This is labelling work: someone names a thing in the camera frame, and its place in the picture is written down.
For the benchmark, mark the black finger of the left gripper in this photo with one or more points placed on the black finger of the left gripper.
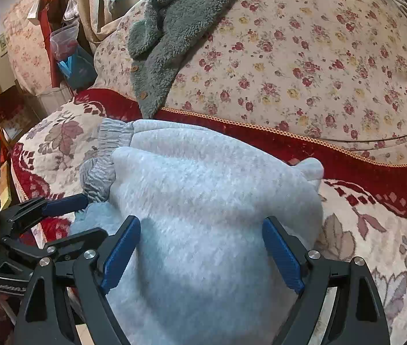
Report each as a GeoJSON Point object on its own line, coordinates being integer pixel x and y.
{"type": "Point", "coordinates": [66, 242]}

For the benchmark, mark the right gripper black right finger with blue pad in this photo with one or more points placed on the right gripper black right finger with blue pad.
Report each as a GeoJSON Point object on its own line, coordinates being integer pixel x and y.
{"type": "Point", "coordinates": [357, 315]}

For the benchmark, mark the blue bag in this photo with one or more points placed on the blue bag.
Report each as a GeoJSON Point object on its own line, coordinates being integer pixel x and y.
{"type": "Point", "coordinates": [78, 70]}

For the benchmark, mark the cream floral quilt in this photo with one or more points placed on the cream floral quilt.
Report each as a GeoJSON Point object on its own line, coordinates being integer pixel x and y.
{"type": "Point", "coordinates": [334, 70]}

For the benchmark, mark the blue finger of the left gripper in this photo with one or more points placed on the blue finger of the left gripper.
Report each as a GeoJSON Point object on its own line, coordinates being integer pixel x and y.
{"type": "Point", "coordinates": [45, 208]}

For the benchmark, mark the clear plastic container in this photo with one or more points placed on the clear plastic container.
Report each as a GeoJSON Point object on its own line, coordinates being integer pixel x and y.
{"type": "Point", "coordinates": [64, 41]}

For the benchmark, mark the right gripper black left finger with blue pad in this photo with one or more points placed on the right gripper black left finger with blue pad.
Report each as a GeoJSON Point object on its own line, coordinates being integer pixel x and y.
{"type": "Point", "coordinates": [44, 316]}

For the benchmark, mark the beige curtain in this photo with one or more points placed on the beige curtain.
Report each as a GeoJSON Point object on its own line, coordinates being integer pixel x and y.
{"type": "Point", "coordinates": [97, 18]}

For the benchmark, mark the floral covered pillow stack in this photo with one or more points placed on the floral covered pillow stack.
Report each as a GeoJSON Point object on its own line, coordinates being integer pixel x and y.
{"type": "Point", "coordinates": [26, 49]}

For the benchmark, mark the light grey fleece pants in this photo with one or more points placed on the light grey fleece pants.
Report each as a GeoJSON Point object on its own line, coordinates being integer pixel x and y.
{"type": "Point", "coordinates": [201, 273]}

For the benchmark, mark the grey-green fleece jacket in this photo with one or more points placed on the grey-green fleece jacket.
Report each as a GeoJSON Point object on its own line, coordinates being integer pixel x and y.
{"type": "Point", "coordinates": [160, 41]}

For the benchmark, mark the red patterned bed blanket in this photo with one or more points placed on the red patterned bed blanket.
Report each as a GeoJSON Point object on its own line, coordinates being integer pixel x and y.
{"type": "Point", "coordinates": [365, 202]}

